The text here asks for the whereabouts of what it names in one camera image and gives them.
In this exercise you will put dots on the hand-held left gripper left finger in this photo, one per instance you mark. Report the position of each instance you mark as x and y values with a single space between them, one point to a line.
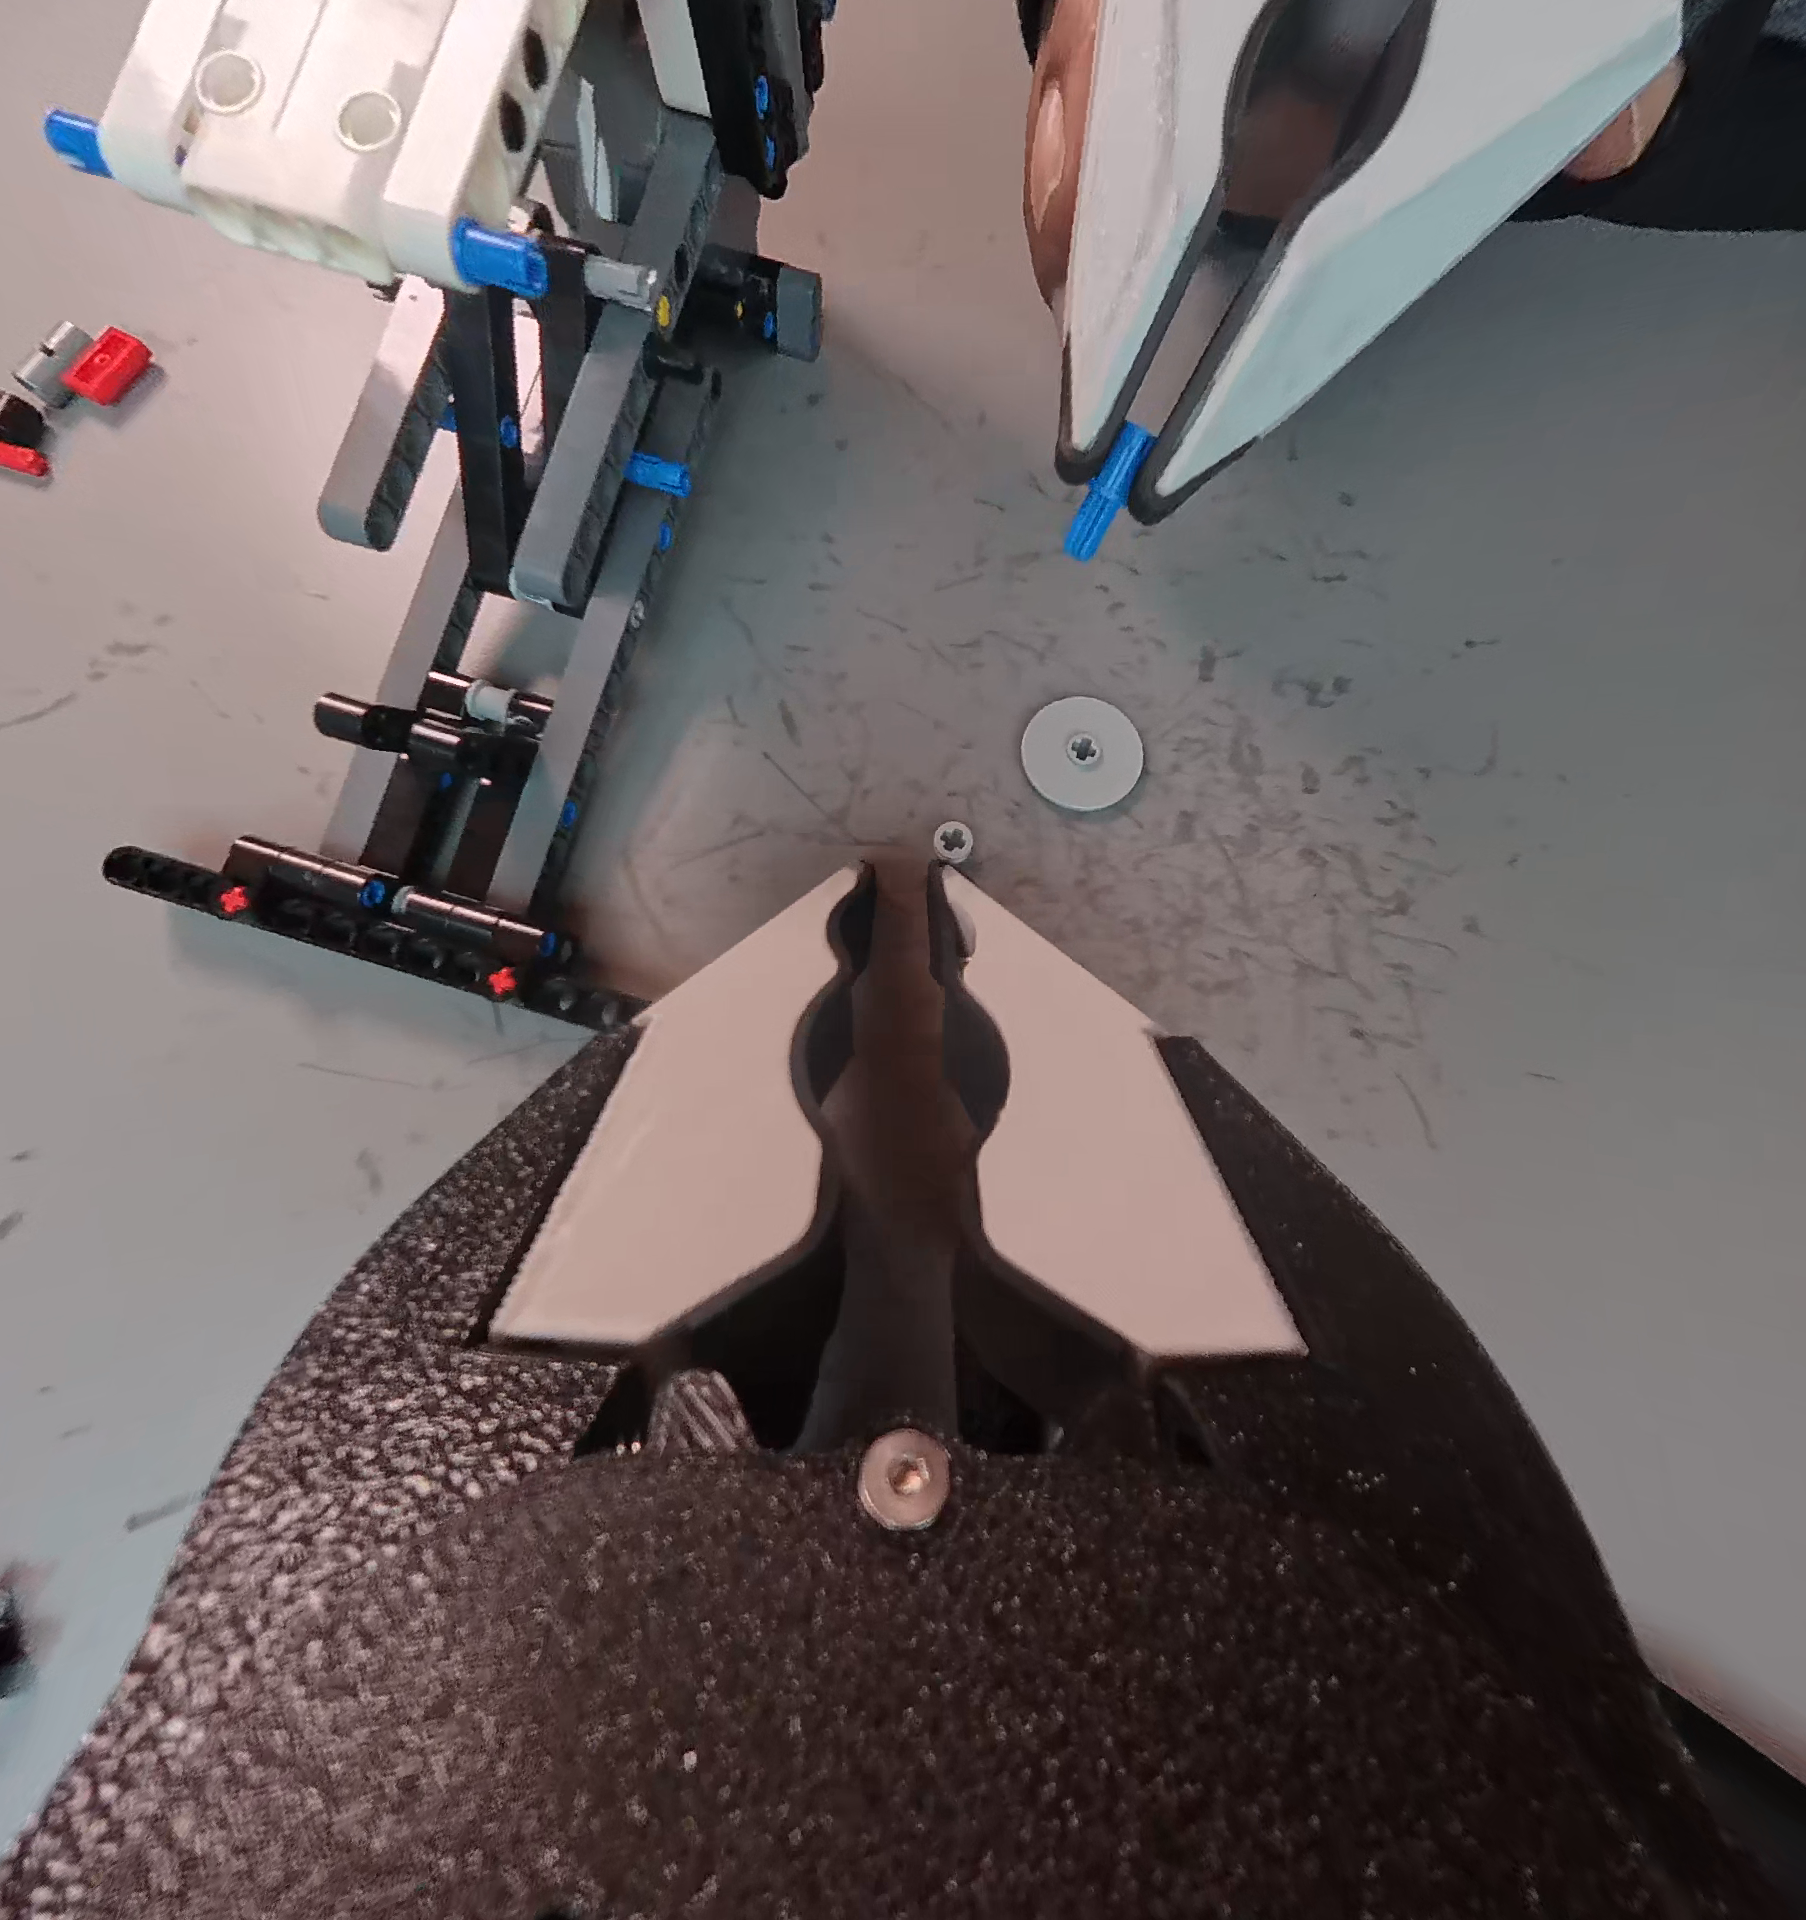
680 1169

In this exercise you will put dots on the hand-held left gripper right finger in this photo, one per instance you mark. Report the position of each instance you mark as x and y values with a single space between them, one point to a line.
1128 1185

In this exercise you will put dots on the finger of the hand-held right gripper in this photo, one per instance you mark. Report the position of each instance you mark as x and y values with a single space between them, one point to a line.
1143 178
1443 196

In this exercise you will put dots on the blue toy pin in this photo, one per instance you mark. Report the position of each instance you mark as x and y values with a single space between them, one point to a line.
1105 496

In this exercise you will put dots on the small grey toy bush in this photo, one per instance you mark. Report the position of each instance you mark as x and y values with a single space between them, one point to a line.
956 842

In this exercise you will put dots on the grey round toy disc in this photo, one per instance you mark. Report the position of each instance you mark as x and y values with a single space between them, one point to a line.
1083 755

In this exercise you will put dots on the white black toy truck chassis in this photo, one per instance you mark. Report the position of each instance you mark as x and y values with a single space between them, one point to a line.
320 136

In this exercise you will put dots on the person's right forearm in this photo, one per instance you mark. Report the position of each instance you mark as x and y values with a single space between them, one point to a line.
1773 150

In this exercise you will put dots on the grey desk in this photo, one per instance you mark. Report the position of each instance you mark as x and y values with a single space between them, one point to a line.
1443 898

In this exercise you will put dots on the person's right hand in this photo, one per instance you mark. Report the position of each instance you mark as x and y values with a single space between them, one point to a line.
1053 136

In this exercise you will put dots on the pile of red white parts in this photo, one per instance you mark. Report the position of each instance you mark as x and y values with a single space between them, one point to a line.
105 364

